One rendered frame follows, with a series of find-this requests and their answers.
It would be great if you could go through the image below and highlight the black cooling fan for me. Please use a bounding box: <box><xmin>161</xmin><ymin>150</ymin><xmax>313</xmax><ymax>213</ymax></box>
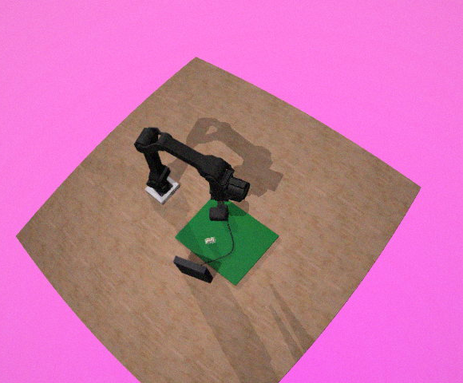
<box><xmin>173</xmin><ymin>256</ymin><xmax>213</xmax><ymax>284</ymax></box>

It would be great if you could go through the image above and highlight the green circuit board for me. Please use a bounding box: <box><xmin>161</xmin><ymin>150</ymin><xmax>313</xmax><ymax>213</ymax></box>
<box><xmin>175</xmin><ymin>199</ymin><xmax>279</xmax><ymax>285</ymax></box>

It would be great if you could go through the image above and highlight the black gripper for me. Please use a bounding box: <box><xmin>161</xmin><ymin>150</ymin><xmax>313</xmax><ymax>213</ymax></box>
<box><xmin>209</xmin><ymin>188</ymin><xmax>228</xmax><ymax>221</ymax></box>

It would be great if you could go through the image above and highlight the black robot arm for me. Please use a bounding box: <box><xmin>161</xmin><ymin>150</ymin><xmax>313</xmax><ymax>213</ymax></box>
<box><xmin>134</xmin><ymin>127</ymin><xmax>250</xmax><ymax>202</ymax></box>

